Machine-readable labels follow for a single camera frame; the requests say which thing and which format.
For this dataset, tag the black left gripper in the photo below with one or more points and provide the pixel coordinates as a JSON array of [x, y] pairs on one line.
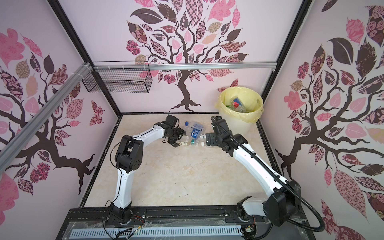
[[180, 132]]

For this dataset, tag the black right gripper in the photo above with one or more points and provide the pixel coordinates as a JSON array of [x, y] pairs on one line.
[[211, 136]]

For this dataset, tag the blue white label bottle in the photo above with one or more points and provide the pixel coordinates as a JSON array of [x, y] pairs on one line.
[[195, 134]]

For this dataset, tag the Fiji bottle red flower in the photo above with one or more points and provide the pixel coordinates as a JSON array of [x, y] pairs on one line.
[[237, 105]]

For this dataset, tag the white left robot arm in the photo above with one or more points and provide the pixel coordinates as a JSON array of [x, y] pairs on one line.
[[128, 158]]

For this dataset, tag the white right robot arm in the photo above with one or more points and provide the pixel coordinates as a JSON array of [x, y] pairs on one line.
[[283, 196]]

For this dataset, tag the cream bin yellow bag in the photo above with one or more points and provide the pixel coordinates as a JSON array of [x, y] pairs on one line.
[[240, 123]]

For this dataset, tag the clear bottle pale blue label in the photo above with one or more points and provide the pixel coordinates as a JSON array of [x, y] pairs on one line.
[[192, 125]]

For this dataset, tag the white vent strip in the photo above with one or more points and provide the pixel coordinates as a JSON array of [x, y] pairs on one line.
[[155, 232]]

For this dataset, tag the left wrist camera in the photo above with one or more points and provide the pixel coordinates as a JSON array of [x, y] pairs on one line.
[[172, 121]]

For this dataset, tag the black wire basket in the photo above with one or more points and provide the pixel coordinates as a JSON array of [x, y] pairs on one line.
[[119, 77]]

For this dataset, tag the aluminium rail back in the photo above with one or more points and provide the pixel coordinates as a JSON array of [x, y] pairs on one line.
[[200, 66]]

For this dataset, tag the aluminium rail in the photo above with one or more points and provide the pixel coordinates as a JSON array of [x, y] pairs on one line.
[[12, 149], [200, 66]]

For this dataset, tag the black base frame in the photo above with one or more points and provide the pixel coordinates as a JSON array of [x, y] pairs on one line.
[[255, 228]]

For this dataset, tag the aluminium rail left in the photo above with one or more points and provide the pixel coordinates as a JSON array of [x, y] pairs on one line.
[[12, 149]]

